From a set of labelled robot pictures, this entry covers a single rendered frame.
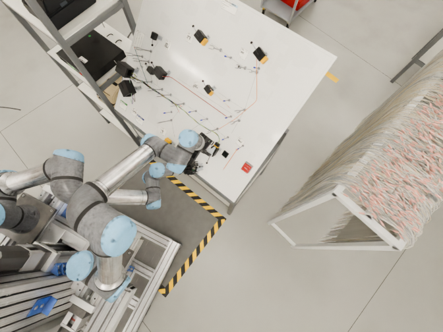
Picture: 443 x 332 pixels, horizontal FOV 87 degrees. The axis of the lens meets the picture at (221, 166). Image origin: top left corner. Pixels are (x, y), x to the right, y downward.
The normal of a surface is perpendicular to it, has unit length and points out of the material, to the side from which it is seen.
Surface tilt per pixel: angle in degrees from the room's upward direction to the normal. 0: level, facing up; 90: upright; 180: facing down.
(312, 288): 0
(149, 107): 45
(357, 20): 0
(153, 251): 0
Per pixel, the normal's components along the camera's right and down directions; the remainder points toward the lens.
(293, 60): -0.43, 0.29
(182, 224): 0.02, -0.33
